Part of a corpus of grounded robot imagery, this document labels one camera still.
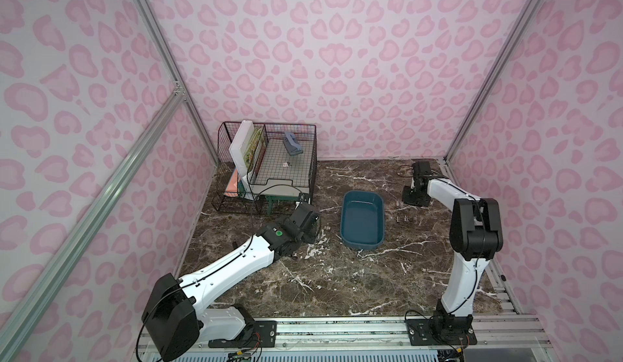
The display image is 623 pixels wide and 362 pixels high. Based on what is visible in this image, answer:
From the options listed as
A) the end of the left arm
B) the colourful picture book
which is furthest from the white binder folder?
the end of the left arm

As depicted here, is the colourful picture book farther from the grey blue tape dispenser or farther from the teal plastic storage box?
the teal plastic storage box

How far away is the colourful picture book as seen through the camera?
95 centimetres

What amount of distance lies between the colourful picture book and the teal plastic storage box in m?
0.41

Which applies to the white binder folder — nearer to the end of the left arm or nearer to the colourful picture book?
the colourful picture book

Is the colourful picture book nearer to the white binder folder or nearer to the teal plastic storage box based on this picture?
the white binder folder

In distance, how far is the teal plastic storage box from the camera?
96 cm

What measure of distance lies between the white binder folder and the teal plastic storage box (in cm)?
44

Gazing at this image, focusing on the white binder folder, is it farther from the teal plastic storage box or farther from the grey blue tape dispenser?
the teal plastic storage box

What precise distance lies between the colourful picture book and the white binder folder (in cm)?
1

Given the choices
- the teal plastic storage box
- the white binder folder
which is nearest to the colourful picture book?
the white binder folder

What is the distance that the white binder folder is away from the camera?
35.6 inches
